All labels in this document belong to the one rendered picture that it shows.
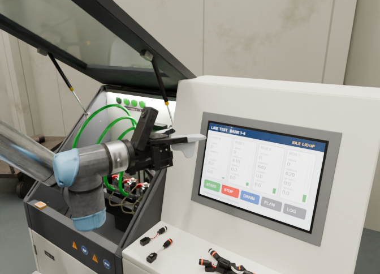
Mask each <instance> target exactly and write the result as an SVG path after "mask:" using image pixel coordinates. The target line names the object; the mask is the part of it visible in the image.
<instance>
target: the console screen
mask: <svg viewBox="0 0 380 274"><path fill-rule="evenodd" d="M200 134H201V135H204V136H206V139H204V140H200V141H199V142H198V150H197V158H196V166H195V174H194V179H193V186H192V195H191V200H192V201H194V202H197V203H200V204H203V205H205V206H208V207H211V208H214V209H217V210H219V211H222V212H225V213H228V214H230V215H233V216H236V217H239V218H241V219H244V220H247V221H250V222H253V223H255V224H258V225H261V226H264V227H266V228H269V229H272V230H275V231H277V232H280V233H283V234H286V235H288V236H291V237H294V238H297V239H300V240H302V241H305V242H308V243H311V244H313V245H316V246H319V247H320V246H321V241H322V236H323V230H324V226H325V221H326V215H327V210H328V206H329V200H330V195H331V189H332V185H333V180H334V174H335V168H336V163H337V159H338V153H339V148H340V142H341V139H342V132H336V131H329V130H322V129H314V128H310V127H303V126H296V125H289V124H284V123H277V122H270V121H263V120H258V119H251V118H244V117H237V116H233V115H225V114H218V113H211V112H203V114H202V121H201V129H200Z"/></svg>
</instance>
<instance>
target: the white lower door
mask: <svg viewBox="0 0 380 274"><path fill-rule="evenodd" d="M32 235H33V240H34V244H33V246H34V251H35V254H36V255H37V260H38V265H39V269H40V273H41V274H97V273H96V272H95V271H93V270H91V269H90V268H88V267H87V266H85V265H84V264H83V263H81V262H79V261H78V260H76V259H75V258H73V257H72V256H71V255H69V254H68V253H66V252H65V251H63V250H62V249H60V248H59V247H57V246H56V245H54V244H53V243H51V242H50V241H48V240H47V239H45V238H44V237H42V236H41V235H39V234H38V233H36V232H35V231H33V230H32Z"/></svg>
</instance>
